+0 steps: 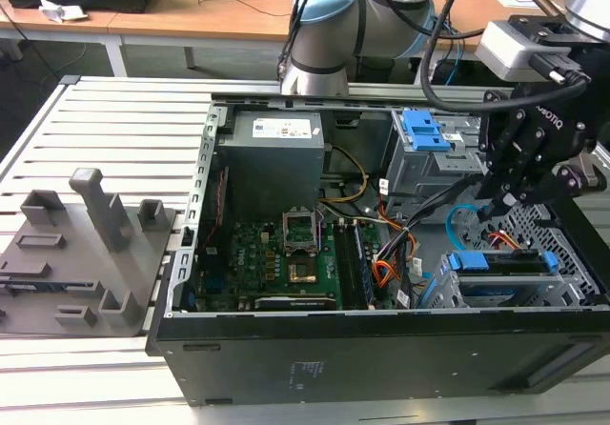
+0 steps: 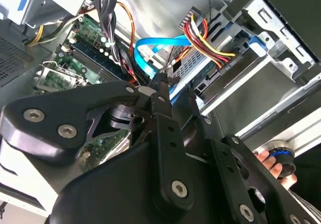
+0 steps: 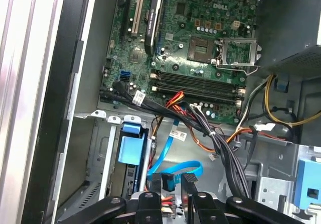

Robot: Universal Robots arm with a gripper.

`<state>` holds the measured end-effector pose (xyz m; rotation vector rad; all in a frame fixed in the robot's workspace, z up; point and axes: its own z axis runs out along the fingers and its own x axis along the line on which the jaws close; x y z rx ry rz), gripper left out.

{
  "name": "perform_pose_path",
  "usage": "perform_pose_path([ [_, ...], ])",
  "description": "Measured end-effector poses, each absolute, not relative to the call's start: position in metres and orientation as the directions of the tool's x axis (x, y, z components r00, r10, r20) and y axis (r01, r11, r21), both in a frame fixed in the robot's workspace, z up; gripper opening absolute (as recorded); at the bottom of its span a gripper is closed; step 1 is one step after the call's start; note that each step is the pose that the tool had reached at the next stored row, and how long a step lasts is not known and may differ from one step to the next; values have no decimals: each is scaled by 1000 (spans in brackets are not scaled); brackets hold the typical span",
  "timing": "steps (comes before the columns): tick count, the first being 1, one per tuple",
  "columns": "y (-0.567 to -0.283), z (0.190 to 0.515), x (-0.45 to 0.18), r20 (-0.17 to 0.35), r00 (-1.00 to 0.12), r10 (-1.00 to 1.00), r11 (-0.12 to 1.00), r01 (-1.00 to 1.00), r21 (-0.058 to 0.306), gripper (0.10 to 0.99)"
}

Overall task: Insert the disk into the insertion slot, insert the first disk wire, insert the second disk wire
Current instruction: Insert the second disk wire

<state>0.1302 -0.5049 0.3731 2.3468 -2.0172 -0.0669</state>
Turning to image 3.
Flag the white expansion slot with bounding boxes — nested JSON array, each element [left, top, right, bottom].
[[130, 0, 147, 38]]

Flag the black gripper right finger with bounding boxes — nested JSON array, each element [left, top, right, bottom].
[[181, 172, 285, 224]]

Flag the grey power supply box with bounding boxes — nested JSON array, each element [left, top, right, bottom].
[[254, 0, 321, 72]]

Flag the black open PC case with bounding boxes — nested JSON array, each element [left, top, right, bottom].
[[22, 0, 321, 224]]

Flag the metal disk bay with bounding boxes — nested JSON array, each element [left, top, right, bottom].
[[84, 113, 154, 209]]

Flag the green motherboard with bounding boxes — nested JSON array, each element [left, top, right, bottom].
[[99, 0, 259, 127]]

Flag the blue disk data wire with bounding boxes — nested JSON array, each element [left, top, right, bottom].
[[148, 117, 204, 192]]

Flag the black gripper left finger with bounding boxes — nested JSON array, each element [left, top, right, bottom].
[[86, 173, 162, 224]]

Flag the CPU socket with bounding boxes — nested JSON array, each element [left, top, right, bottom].
[[187, 35, 215, 64]]

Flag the metal socket cover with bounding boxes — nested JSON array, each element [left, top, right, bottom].
[[216, 38, 262, 68]]

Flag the hard disk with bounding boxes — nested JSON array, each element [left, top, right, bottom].
[[117, 122, 149, 192]]

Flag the blue cable clip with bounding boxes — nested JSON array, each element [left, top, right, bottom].
[[275, 80, 288, 92]]

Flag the blue plastic drive latch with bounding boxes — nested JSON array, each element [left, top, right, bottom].
[[293, 157, 321, 210]]

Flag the black power wire bundle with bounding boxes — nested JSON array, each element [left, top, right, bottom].
[[99, 79, 252, 200]]

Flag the black RAM slot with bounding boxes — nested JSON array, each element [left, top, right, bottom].
[[151, 88, 246, 107], [149, 69, 246, 84], [151, 82, 246, 99], [149, 74, 246, 90]]

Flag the metal optical drive cage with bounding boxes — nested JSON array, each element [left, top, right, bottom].
[[250, 143, 321, 224]]

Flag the yellow wires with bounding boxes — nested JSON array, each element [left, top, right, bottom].
[[264, 74, 321, 127]]

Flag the black graphics card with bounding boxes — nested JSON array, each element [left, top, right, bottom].
[[143, 0, 165, 55]]

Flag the black expansion slot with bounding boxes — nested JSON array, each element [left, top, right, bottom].
[[119, 0, 134, 42]]

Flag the orange and red wires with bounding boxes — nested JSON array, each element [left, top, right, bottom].
[[150, 90, 287, 155]]

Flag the locking lever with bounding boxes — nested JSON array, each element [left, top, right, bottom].
[[215, 64, 259, 75]]

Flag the grey and white wires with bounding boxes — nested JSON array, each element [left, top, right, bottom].
[[235, 82, 267, 132]]

